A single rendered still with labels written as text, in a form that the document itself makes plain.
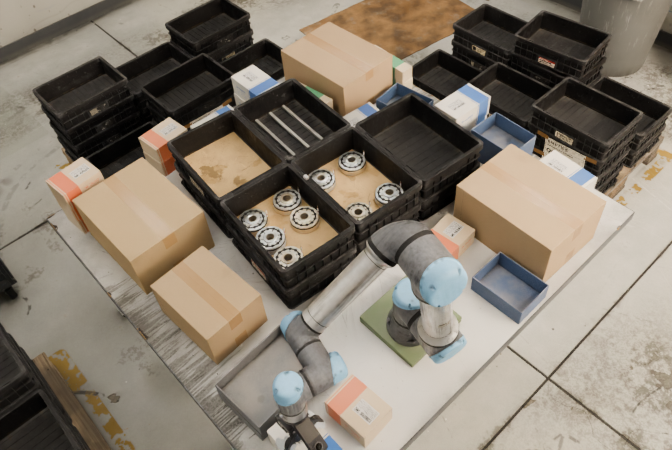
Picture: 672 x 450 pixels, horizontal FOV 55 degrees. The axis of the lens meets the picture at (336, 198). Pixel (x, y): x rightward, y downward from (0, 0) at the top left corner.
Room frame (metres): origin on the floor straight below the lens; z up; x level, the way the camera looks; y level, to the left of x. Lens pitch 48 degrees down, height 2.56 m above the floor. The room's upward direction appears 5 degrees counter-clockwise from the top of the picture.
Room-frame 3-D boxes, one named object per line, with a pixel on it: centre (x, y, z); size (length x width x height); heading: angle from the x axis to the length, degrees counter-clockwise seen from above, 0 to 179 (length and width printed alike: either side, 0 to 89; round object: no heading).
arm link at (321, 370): (0.77, 0.08, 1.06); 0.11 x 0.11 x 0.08; 26
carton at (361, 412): (0.79, -0.01, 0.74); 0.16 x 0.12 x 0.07; 42
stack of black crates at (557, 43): (2.74, -1.24, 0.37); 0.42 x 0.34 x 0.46; 39
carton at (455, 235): (1.38, -0.38, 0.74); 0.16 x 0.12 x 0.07; 133
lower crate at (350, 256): (1.42, 0.17, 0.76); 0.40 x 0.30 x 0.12; 33
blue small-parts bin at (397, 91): (2.15, -0.34, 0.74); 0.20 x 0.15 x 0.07; 45
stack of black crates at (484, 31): (3.04, -0.99, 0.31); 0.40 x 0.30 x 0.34; 39
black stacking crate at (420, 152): (1.75, -0.33, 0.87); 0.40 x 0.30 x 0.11; 33
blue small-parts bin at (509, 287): (1.17, -0.55, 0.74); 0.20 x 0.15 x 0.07; 39
